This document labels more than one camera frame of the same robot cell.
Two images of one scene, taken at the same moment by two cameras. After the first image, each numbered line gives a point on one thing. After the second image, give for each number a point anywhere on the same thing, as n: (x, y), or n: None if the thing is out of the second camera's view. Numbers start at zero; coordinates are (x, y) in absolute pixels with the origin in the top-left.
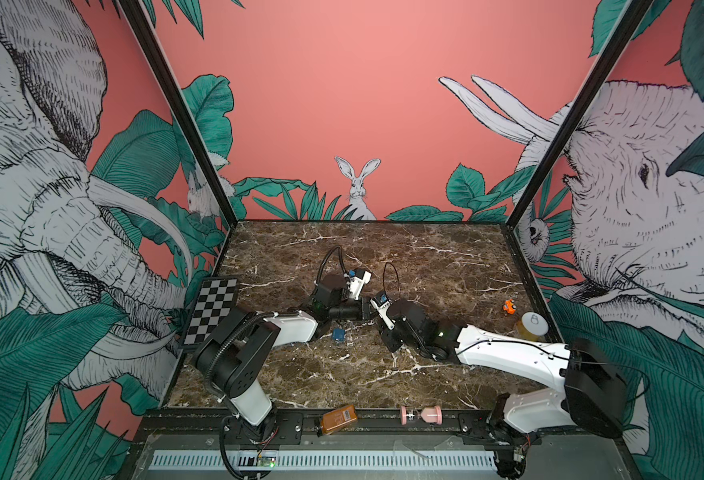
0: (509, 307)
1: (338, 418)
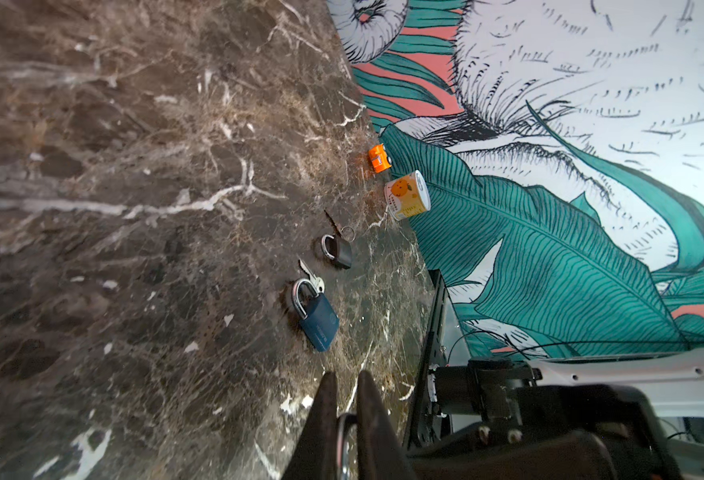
0: (380, 158)
1: None
